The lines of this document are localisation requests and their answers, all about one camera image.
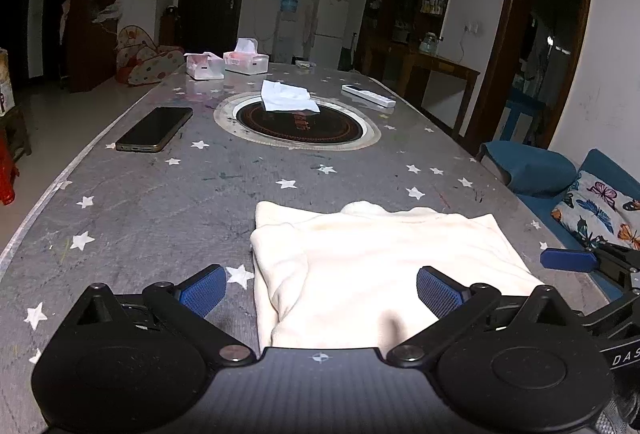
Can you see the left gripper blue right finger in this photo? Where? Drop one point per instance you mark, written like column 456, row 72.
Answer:
column 444, row 296

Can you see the round black induction cooktop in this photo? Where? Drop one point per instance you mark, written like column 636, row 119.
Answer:
column 335, row 127

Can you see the black smartphone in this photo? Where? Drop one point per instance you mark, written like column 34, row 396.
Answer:
column 155, row 130

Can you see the water dispenser with blue bottle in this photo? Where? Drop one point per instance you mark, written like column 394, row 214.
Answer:
column 284, row 32

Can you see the white refrigerator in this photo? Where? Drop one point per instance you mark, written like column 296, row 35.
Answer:
column 328, row 25

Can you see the pink tissue box with tissue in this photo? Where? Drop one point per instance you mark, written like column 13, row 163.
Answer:
column 245, row 58

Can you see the white remote control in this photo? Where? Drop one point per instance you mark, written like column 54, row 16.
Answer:
column 371, row 97

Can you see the dark wooden side table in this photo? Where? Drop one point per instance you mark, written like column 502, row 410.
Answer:
column 415, row 72

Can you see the cream white garment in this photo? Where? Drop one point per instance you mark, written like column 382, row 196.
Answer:
column 348, row 279

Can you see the polka dot play tent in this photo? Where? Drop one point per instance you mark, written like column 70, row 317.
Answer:
column 140, row 61

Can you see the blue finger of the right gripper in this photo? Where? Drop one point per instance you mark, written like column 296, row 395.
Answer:
column 579, row 261

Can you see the red plastic stool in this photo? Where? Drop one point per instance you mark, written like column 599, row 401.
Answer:
column 8, row 172

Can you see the white tissue pack on cooktop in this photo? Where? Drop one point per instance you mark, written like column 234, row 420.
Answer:
column 277, row 96

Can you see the small pink white tissue box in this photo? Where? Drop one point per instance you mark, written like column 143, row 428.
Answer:
column 204, row 66

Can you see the glass jar on side table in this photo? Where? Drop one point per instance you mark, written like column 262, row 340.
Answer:
column 429, row 45

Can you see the butterfly pattern cushion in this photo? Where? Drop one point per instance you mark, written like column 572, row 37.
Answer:
column 594, row 213

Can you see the white paper bag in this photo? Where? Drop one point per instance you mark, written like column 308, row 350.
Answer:
column 6, row 92

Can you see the blue sofa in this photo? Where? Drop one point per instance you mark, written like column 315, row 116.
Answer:
column 597, row 164

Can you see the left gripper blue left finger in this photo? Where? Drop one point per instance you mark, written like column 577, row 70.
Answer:
column 198, row 295

